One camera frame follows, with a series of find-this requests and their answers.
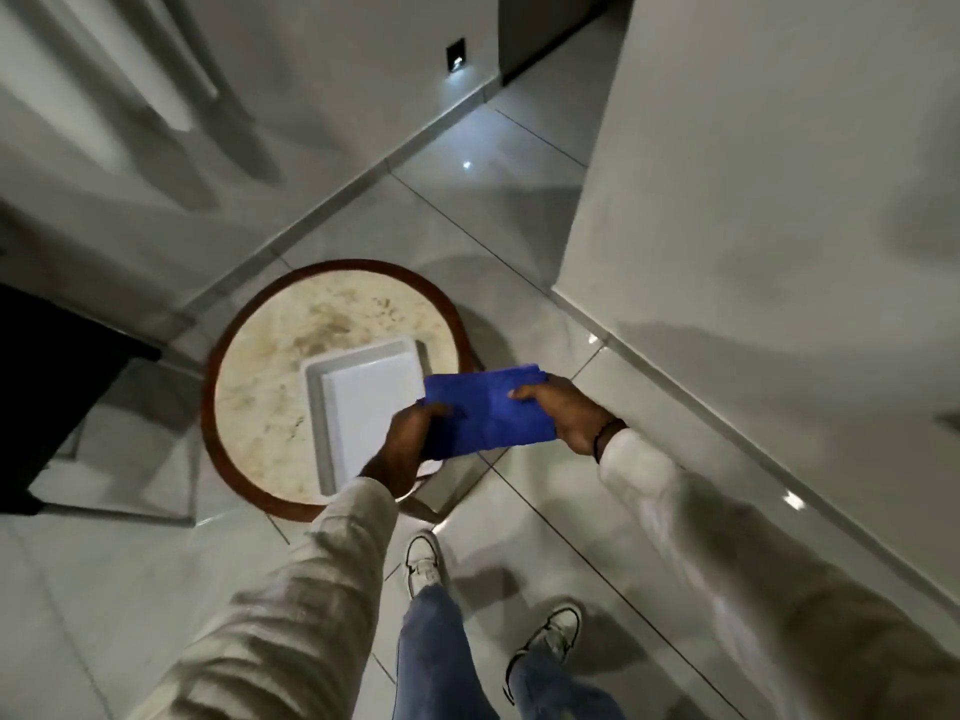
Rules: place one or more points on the person's right forearm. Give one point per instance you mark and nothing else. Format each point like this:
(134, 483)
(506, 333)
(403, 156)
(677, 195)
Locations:
(757, 569)

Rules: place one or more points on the person's leg in jeans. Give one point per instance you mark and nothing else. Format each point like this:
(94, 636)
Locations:
(559, 689)
(435, 656)

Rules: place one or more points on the person's right thumb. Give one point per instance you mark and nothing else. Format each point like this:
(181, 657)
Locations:
(527, 392)

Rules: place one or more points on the round marble side table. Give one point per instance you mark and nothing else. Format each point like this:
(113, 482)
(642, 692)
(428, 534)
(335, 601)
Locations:
(300, 367)

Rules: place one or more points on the person's left thumb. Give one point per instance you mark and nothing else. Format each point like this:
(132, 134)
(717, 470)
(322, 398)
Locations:
(439, 410)

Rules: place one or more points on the blue cloth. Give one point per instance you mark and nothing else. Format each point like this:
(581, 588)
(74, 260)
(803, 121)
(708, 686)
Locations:
(487, 416)

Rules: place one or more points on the person's right white sneaker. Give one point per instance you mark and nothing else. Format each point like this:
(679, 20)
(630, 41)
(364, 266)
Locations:
(551, 637)

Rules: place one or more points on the person's right leg in jeans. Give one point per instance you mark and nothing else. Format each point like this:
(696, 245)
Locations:
(559, 689)

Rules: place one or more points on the person's left white sneaker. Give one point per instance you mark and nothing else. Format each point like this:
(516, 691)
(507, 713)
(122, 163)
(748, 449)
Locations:
(424, 563)

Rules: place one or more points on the white rectangular tray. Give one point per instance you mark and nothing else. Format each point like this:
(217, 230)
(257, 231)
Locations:
(360, 412)

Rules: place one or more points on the person's left forearm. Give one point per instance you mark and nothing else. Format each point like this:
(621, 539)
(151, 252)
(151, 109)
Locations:
(285, 614)

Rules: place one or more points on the black furniture piece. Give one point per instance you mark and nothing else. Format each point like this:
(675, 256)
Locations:
(52, 397)

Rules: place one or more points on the square wall step light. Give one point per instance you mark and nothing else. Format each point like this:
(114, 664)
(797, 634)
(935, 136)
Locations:
(455, 54)

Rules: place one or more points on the person's left leg in jeans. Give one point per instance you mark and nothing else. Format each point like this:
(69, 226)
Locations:
(435, 656)

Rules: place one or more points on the person's left hand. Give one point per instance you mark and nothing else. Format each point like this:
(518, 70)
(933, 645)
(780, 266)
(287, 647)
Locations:
(397, 453)

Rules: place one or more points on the person's white sneaker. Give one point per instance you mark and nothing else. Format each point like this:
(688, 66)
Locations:
(551, 637)
(424, 563)

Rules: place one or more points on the person's right hand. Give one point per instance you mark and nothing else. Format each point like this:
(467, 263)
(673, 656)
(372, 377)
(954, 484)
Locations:
(570, 419)

